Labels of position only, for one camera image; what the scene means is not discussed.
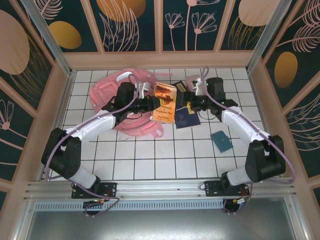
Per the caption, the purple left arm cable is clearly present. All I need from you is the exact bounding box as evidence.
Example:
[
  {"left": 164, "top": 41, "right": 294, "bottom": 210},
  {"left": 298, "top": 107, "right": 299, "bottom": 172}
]
[{"left": 44, "top": 74, "right": 141, "bottom": 218}]

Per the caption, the aluminium mounting rail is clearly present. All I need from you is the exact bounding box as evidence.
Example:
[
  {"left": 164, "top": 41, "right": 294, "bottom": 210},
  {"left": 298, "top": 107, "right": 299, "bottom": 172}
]
[{"left": 23, "top": 176, "right": 298, "bottom": 203}]

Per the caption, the dark blue book yellow label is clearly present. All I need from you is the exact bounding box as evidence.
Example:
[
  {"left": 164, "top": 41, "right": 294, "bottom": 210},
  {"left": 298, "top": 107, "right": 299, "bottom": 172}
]
[
  {"left": 174, "top": 104, "right": 201, "bottom": 130},
  {"left": 171, "top": 80, "right": 188, "bottom": 94}
]

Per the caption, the small wired connector board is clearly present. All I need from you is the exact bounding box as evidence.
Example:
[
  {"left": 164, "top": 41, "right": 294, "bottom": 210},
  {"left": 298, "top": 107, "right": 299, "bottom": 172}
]
[
  {"left": 83, "top": 198, "right": 107, "bottom": 208},
  {"left": 231, "top": 197, "right": 251, "bottom": 210}
]

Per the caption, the pink backpack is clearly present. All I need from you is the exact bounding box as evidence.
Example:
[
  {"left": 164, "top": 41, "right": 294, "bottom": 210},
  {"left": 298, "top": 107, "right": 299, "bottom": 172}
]
[{"left": 89, "top": 68, "right": 173, "bottom": 138}]

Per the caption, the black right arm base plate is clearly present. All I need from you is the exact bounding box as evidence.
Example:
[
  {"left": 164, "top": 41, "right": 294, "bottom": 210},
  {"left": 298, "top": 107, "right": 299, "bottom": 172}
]
[{"left": 204, "top": 180, "right": 251, "bottom": 198}]

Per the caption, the aluminium corner post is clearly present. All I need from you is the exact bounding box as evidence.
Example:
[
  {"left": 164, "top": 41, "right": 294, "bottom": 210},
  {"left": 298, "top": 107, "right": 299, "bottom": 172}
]
[
  {"left": 246, "top": 0, "right": 301, "bottom": 73},
  {"left": 21, "top": 0, "right": 77, "bottom": 78}
]

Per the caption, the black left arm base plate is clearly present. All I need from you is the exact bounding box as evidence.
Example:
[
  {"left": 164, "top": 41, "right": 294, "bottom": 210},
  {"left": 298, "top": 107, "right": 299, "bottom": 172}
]
[{"left": 71, "top": 181, "right": 118, "bottom": 200}]

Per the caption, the orange paperback book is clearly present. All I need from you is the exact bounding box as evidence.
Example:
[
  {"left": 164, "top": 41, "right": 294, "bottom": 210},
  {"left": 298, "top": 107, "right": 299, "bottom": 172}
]
[{"left": 151, "top": 83, "right": 179, "bottom": 124}]

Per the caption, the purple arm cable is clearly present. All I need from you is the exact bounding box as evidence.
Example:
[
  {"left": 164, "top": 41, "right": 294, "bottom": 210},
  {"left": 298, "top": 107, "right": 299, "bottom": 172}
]
[
  {"left": 201, "top": 66, "right": 297, "bottom": 216},
  {"left": 44, "top": 74, "right": 141, "bottom": 218}
]

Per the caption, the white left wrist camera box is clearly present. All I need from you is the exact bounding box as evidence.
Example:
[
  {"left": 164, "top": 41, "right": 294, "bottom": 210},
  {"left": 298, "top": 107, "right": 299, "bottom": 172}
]
[{"left": 136, "top": 81, "right": 152, "bottom": 99}]

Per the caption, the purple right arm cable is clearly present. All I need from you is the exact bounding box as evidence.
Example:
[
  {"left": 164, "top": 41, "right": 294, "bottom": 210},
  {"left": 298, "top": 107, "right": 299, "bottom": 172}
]
[{"left": 201, "top": 66, "right": 297, "bottom": 216}]

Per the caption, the slotted white cable duct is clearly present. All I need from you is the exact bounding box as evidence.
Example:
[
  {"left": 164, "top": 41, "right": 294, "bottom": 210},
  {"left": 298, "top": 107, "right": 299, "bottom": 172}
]
[{"left": 33, "top": 201, "right": 226, "bottom": 211}]

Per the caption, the aluminium side rail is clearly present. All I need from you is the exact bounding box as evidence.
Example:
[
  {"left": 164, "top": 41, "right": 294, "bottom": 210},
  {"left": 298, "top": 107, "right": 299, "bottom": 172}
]
[{"left": 247, "top": 71, "right": 286, "bottom": 178}]

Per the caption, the small teal notebook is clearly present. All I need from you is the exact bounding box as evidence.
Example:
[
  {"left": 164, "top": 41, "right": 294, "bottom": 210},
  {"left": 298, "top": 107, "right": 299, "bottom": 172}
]
[{"left": 209, "top": 131, "right": 233, "bottom": 153}]

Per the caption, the grey metal sheet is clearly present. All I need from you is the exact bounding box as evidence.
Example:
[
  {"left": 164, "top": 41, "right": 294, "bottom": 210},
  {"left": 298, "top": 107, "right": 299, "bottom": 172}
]
[{"left": 14, "top": 199, "right": 313, "bottom": 240}]

